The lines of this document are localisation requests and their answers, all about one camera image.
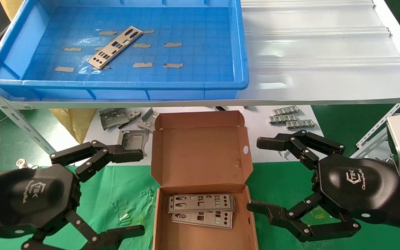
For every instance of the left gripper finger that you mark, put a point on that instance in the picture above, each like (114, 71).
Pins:
(116, 236)
(123, 155)

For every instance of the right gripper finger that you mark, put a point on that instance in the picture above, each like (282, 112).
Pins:
(273, 142)
(266, 210)

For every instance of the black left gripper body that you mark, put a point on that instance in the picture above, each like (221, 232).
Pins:
(30, 198)

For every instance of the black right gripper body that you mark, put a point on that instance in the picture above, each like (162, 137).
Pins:
(359, 191)

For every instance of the brown cardboard box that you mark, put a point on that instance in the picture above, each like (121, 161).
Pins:
(200, 156)

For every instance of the silver metal IO shield plate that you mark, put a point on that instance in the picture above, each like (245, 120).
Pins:
(200, 203)
(115, 47)
(200, 219)

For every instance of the blue plastic tray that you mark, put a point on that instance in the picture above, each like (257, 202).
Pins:
(203, 76)

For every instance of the small bent metal clip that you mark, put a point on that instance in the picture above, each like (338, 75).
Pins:
(284, 155)

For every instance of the small white tape scrap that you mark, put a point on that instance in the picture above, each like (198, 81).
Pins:
(123, 217)

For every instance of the silver notched metal strip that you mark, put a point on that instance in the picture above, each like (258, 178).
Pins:
(285, 111)
(300, 124)
(283, 119)

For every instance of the white shelf board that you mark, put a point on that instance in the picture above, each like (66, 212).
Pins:
(259, 119)

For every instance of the green table cloth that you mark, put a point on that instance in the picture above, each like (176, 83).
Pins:
(123, 187)

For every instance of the silver metal binder clip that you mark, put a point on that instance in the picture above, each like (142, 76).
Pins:
(22, 162)

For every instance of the small grey metal piece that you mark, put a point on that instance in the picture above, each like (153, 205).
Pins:
(134, 114)

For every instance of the white perforated angle bar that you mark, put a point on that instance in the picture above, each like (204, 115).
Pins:
(373, 133)

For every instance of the yellow woven bag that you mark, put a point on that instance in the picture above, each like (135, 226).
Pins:
(10, 7)
(75, 121)

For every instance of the dark narrow metal bar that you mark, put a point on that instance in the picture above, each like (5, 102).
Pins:
(221, 108)

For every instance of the grey perforated angle bar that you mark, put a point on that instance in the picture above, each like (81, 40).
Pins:
(12, 116)

